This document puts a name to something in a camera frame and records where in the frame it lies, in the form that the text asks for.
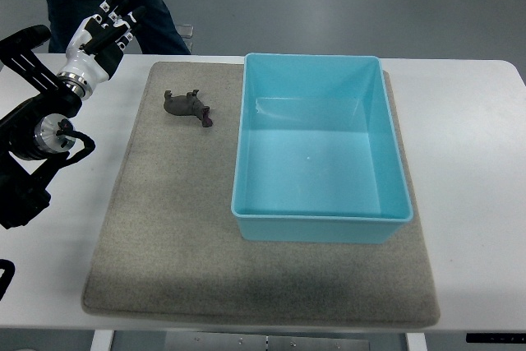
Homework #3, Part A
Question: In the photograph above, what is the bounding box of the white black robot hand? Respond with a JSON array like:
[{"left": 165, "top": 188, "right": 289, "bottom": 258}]
[{"left": 58, "top": 0, "right": 146, "bottom": 100}]

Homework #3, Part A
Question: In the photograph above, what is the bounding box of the brown toy hippo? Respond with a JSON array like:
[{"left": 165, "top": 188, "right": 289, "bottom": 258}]
[{"left": 164, "top": 89, "right": 213, "bottom": 127}]

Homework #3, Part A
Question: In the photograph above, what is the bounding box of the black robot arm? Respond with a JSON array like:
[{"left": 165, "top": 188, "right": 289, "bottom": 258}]
[{"left": 1, "top": 25, "right": 95, "bottom": 229}]

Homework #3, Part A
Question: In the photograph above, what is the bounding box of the blue plastic box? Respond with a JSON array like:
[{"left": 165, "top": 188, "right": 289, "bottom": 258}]
[{"left": 231, "top": 53, "right": 413, "bottom": 244}]

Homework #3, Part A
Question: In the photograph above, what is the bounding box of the upper metal floor plate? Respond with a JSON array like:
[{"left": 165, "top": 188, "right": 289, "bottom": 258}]
[{"left": 176, "top": 25, "right": 194, "bottom": 39}]

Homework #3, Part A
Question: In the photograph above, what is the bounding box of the beige felt mat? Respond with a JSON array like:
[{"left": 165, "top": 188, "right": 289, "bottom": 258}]
[{"left": 81, "top": 62, "right": 440, "bottom": 329}]

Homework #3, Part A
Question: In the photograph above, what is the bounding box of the black object at table edge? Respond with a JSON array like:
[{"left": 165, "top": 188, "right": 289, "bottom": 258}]
[{"left": 0, "top": 259, "right": 16, "bottom": 299}]

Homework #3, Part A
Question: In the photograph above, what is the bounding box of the black table control panel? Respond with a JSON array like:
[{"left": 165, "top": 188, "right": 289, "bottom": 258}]
[{"left": 465, "top": 333, "right": 526, "bottom": 344}]

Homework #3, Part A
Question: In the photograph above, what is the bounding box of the table frame metal crossbar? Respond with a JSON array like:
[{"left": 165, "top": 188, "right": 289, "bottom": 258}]
[{"left": 164, "top": 332, "right": 371, "bottom": 351}]

